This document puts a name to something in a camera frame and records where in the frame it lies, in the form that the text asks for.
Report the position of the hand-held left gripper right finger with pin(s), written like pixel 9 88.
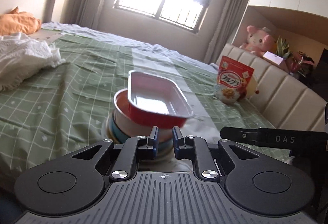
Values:
pixel 175 140

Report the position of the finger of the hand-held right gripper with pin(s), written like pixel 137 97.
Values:
pixel 238 134

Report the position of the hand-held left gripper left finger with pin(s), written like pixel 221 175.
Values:
pixel 154 140

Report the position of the blue bowl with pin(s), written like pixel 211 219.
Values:
pixel 165 149

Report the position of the cream bowl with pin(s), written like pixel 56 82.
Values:
pixel 166 163

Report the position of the red foil tray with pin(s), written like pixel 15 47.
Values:
pixel 153 116

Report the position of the white paper bowl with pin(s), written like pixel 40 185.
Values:
pixel 123 121

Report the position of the yellow round plush toy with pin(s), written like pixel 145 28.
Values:
pixel 251 85

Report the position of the red cereal bag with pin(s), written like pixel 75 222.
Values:
pixel 230 80

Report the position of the cream padded headboard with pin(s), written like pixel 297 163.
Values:
pixel 281 91

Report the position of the dark wardrobe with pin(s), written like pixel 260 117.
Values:
pixel 321 73

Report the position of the red flower plant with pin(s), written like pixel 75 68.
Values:
pixel 299 62

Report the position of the small white box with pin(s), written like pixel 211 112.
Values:
pixel 273 58

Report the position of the pink plush toy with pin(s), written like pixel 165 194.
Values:
pixel 258 39

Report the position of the green potted plant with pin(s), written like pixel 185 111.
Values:
pixel 283 47

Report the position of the green checked bed sheet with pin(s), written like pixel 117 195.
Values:
pixel 64 101

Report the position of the white lace cloth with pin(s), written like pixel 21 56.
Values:
pixel 23 57

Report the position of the orange pillow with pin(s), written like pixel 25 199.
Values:
pixel 18 21

